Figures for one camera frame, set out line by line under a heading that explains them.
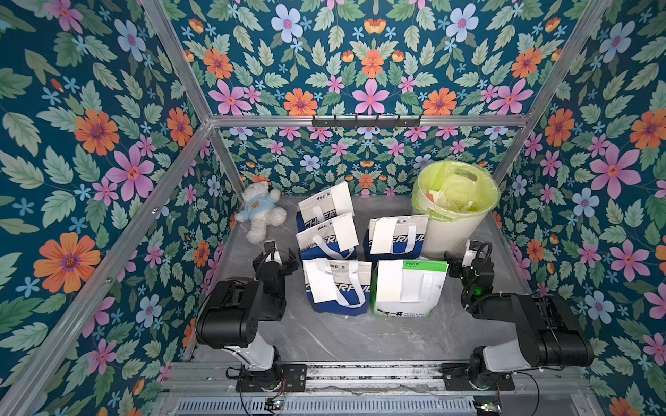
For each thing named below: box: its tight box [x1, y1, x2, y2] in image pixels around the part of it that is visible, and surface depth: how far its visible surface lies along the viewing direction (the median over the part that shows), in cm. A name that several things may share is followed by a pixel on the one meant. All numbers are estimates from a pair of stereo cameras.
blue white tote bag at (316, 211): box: [296, 181, 355, 232], surface depth 90 cm
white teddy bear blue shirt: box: [234, 175, 288, 245], surface depth 108 cm
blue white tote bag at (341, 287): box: [302, 257, 373, 317], surface depth 74 cm
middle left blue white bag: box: [295, 212, 360, 260], surface depth 85 cm
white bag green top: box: [371, 259, 449, 318], surface depth 74 cm
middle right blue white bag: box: [363, 214, 430, 260], surface depth 84 cm
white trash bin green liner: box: [411, 160, 502, 258], surface depth 92 cm
